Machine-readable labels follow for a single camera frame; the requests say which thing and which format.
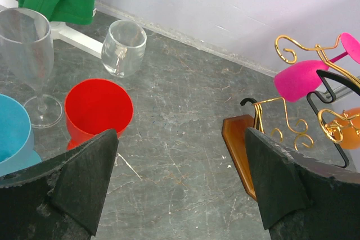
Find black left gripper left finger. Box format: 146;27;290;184
1;129;118;239

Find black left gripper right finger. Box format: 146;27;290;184
245;128;359;239

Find blue plastic wine glass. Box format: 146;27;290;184
1;94;42;176

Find orange plastic wine glass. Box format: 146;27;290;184
329;107;359;150

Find red plastic wine glass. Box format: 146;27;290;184
64;78;134;150

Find pink plastic wine glass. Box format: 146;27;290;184
274;33;359;102

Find clear wine glass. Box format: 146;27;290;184
1;8;64;129

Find small clear glass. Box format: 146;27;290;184
101;20;147;78

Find white clothes rack stand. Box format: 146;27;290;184
0;0;104;58

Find gold wire wine glass rack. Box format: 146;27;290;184
222;49;359;199

